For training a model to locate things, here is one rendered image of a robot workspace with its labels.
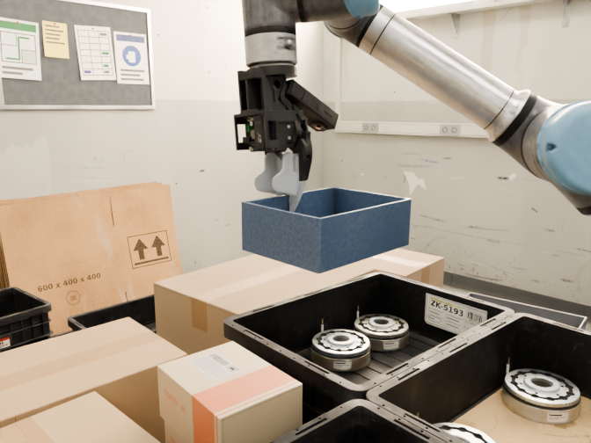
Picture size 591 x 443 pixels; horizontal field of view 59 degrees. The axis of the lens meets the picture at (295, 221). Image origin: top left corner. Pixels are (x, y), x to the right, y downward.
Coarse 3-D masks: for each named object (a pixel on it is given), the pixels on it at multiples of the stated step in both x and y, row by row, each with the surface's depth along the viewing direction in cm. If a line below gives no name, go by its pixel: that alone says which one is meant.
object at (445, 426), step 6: (438, 426) 67; (444, 426) 68; (450, 426) 67; (456, 426) 67; (462, 426) 67; (468, 426) 67; (462, 432) 66; (468, 432) 66; (474, 432) 66; (480, 432) 66; (474, 438) 65; (480, 438) 65; (486, 438) 65
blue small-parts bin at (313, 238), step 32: (320, 192) 84; (352, 192) 84; (256, 224) 71; (288, 224) 67; (320, 224) 63; (352, 224) 67; (384, 224) 73; (288, 256) 68; (320, 256) 64; (352, 256) 68
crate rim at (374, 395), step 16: (512, 320) 84; (544, 320) 84; (480, 336) 78; (448, 352) 73; (416, 368) 68; (432, 368) 69; (384, 384) 64; (400, 384) 65; (368, 400) 61; (384, 400) 61; (400, 416) 58; (432, 432) 55; (448, 432) 55
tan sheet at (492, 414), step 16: (496, 400) 79; (464, 416) 75; (480, 416) 75; (496, 416) 75; (512, 416) 75; (496, 432) 71; (512, 432) 71; (528, 432) 71; (544, 432) 71; (560, 432) 71; (576, 432) 71
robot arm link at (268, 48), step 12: (252, 36) 72; (264, 36) 72; (276, 36) 72; (288, 36) 73; (252, 48) 73; (264, 48) 72; (276, 48) 72; (288, 48) 73; (252, 60) 73; (264, 60) 72; (276, 60) 72; (288, 60) 73
